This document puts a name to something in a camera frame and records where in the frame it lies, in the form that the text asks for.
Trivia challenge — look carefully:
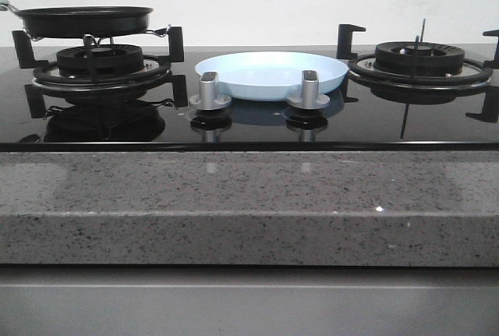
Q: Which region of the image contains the light blue plate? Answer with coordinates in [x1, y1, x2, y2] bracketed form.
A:
[195, 51, 349, 101]

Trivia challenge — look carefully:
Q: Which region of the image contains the black frying pan green handle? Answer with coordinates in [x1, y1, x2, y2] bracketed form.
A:
[1, 0, 153, 38]

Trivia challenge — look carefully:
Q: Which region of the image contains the silver left stove knob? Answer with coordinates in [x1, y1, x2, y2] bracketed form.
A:
[189, 72, 232, 111]

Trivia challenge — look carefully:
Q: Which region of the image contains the silver stove knob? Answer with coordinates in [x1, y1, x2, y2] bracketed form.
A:
[189, 72, 232, 111]
[286, 70, 330, 110]

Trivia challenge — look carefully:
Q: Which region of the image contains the silver right stove knob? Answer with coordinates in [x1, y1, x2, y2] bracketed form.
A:
[286, 70, 330, 110]

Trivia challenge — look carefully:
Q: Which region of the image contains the left black gas burner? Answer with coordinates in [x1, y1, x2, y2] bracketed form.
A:
[56, 44, 144, 77]

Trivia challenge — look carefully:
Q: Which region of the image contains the black gas burner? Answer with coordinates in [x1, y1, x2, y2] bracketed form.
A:
[56, 44, 144, 77]
[374, 41, 465, 77]

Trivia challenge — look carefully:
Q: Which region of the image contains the black glass cooktop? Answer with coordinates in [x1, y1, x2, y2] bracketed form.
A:
[1, 47, 498, 152]

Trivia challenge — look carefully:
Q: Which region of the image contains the right black gas burner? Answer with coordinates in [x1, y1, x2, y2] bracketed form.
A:
[374, 41, 465, 77]

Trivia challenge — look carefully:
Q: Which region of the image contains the left black pan support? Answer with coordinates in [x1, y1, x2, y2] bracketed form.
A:
[12, 27, 188, 111]

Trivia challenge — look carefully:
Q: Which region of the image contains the wire pan reducer ring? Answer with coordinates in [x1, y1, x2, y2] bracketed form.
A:
[29, 24, 172, 48]

